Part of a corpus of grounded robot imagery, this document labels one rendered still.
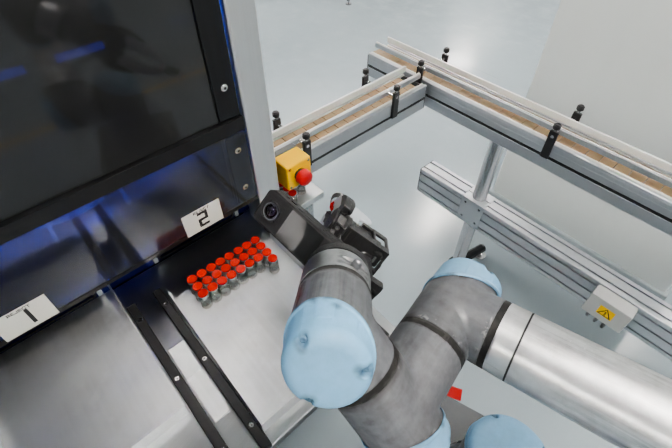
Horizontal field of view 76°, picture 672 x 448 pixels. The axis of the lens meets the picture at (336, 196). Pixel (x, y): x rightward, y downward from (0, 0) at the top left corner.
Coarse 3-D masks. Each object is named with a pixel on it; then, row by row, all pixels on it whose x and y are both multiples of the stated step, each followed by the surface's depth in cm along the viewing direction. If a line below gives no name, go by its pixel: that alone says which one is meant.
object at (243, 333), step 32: (288, 256) 99; (256, 288) 93; (288, 288) 93; (192, 320) 88; (224, 320) 88; (256, 320) 88; (224, 352) 83; (256, 352) 83; (256, 384) 79; (256, 416) 72
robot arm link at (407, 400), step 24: (408, 336) 42; (432, 336) 41; (408, 360) 40; (432, 360) 40; (456, 360) 41; (384, 384) 36; (408, 384) 38; (432, 384) 39; (360, 408) 36; (384, 408) 36; (408, 408) 37; (432, 408) 39; (360, 432) 38; (384, 432) 36; (408, 432) 37; (432, 432) 38
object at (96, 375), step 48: (48, 336) 85; (96, 336) 85; (0, 384) 79; (48, 384) 79; (96, 384) 79; (144, 384) 79; (0, 432) 73; (48, 432) 73; (96, 432) 73; (144, 432) 73
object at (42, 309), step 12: (36, 300) 73; (48, 300) 74; (12, 312) 71; (24, 312) 72; (36, 312) 74; (48, 312) 75; (0, 324) 70; (12, 324) 72; (24, 324) 73; (36, 324) 75; (12, 336) 73
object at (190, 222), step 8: (216, 200) 89; (200, 208) 87; (208, 208) 89; (216, 208) 90; (192, 216) 87; (200, 216) 88; (208, 216) 90; (216, 216) 91; (184, 224) 86; (192, 224) 88; (208, 224) 91; (192, 232) 89
